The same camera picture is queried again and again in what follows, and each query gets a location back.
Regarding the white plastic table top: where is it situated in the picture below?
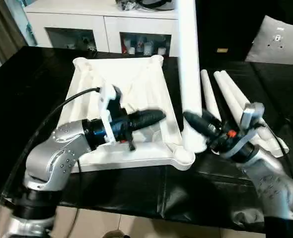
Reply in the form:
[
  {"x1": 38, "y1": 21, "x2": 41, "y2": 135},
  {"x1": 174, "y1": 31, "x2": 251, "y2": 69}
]
[{"x1": 57, "y1": 56, "x2": 196, "y2": 173}]

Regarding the white plastic table leg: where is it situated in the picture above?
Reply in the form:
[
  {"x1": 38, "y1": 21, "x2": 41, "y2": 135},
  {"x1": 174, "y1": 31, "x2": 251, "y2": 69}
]
[
  {"x1": 213, "y1": 71, "x2": 281, "y2": 149},
  {"x1": 220, "y1": 70, "x2": 290, "y2": 152},
  {"x1": 177, "y1": 0, "x2": 207, "y2": 153},
  {"x1": 200, "y1": 69, "x2": 221, "y2": 122}
]

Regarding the black work mat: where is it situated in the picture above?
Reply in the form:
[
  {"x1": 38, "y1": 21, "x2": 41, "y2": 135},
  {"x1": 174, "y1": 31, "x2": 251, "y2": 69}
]
[{"x1": 0, "y1": 46, "x2": 293, "y2": 234}]

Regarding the black cabinet with gold label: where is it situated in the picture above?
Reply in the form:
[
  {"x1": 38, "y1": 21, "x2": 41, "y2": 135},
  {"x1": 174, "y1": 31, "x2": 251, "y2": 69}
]
[{"x1": 195, "y1": 0, "x2": 266, "y2": 62}]

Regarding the white cabinet with glass doors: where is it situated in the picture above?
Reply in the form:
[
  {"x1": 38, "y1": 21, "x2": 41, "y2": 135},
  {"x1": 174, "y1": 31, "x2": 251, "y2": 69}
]
[{"x1": 23, "y1": 0, "x2": 180, "y2": 58}]

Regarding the dark grey helmet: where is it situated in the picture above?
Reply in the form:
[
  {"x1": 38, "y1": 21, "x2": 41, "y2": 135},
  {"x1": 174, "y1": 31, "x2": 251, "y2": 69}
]
[{"x1": 136, "y1": 0, "x2": 176, "y2": 10}]

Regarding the dark clutter pile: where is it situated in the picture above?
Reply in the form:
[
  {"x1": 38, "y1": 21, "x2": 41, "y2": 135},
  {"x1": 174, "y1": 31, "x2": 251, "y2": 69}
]
[{"x1": 116, "y1": 0, "x2": 137, "y2": 11}]

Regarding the brown curtain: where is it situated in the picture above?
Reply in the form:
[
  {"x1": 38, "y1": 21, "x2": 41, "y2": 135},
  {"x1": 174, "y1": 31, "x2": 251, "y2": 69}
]
[{"x1": 0, "y1": 0, "x2": 19, "y2": 65}]

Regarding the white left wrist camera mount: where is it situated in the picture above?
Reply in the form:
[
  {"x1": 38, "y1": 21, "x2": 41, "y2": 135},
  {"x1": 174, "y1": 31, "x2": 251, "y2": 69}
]
[{"x1": 98, "y1": 85, "x2": 123, "y2": 145}]

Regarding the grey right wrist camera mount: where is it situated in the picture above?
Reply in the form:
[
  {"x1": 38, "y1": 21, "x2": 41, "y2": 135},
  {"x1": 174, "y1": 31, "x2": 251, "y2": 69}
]
[{"x1": 240, "y1": 102, "x2": 266, "y2": 145}]

